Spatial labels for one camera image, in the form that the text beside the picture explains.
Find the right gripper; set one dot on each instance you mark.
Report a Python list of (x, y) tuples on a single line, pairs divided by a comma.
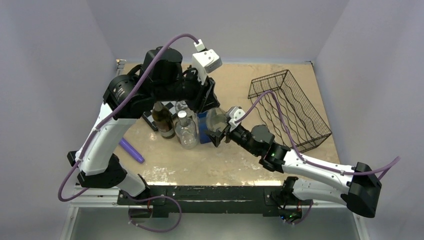
[(216, 137)]

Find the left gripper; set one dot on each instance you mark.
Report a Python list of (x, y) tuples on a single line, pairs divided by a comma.
[(204, 99)]

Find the clear wine bottle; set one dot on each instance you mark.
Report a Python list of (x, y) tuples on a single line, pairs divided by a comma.
[(216, 119)]

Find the blue square bottle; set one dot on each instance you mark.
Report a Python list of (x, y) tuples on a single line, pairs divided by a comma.
[(202, 127)]

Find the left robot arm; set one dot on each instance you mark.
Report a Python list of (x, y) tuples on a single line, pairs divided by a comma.
[(160, 78)]

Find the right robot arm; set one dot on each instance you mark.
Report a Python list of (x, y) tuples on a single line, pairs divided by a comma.
[(356, 187)]

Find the clear bottle rear silver cap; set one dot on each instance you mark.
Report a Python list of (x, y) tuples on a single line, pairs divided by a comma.
[(182, 106)]

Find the clear bottle silver cap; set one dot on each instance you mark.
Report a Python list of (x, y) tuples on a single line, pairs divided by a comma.
[(182, 106), (186, 131)]

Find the clear bottle front silver cap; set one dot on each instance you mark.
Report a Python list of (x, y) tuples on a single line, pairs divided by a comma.
[(186, 131)]

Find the dark bottle with label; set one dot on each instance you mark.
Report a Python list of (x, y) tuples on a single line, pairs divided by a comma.
[(163, 119)]

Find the black white chessboard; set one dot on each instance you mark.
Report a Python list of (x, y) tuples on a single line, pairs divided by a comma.
[(147, 115)]

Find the purple toy microphone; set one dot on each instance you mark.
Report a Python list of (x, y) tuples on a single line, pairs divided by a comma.
[(131, 151)]

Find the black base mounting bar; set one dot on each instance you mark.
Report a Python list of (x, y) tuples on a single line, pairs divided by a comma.
[(269, 201)]

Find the black wire wine rack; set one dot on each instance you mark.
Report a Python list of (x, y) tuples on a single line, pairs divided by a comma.
[(284, 108)]

